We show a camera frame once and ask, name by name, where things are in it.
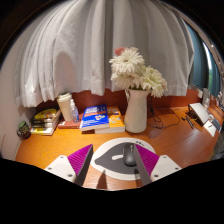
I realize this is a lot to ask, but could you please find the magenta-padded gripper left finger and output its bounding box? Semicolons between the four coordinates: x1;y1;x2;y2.
44;143;95;187

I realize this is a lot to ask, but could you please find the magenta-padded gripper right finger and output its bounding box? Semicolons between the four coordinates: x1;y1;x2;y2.
133;143;183;187

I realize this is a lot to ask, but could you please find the dark grey computer mouse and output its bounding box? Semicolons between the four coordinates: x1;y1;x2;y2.
122;142;138;168

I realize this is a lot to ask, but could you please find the white and grey mouse pad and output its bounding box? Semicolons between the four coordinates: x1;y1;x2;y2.
89;137;157;182

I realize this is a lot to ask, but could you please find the white and yellow book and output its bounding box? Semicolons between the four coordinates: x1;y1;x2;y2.
29;125;59;136

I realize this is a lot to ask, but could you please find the red-brown flat book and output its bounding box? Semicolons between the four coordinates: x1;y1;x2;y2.
57;119;82;130

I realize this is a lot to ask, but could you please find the black spine book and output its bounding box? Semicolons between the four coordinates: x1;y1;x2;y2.
30;115;62;125
30;120;61;130

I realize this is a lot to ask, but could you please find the black pen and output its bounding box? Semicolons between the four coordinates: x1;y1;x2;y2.
184;114;194;130

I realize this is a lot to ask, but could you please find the dark green mug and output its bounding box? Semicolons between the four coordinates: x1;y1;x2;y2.
16;120;32;140

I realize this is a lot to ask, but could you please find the yellow cover book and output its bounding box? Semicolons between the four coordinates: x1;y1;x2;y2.
33;107;61;121

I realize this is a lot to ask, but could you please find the cream lidded tumbler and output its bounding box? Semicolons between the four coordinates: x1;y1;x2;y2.
56;92;74;122

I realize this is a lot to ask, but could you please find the white ceramic jug vase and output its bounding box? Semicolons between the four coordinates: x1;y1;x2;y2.
123;88;152;134

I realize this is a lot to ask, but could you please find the orange cover book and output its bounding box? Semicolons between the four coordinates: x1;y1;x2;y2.
94;105;126;135

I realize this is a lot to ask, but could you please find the white daisy flower bouquet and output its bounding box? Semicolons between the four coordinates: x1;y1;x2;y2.
108;46;169;99

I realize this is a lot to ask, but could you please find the dark teal curtain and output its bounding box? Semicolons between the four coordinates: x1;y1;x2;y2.
186;23;210;90

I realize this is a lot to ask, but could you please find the white pleated curtain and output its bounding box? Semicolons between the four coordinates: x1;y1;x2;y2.
13;0;195;108

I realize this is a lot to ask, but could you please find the black cable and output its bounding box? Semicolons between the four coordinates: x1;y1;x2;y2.
146;96;183;130

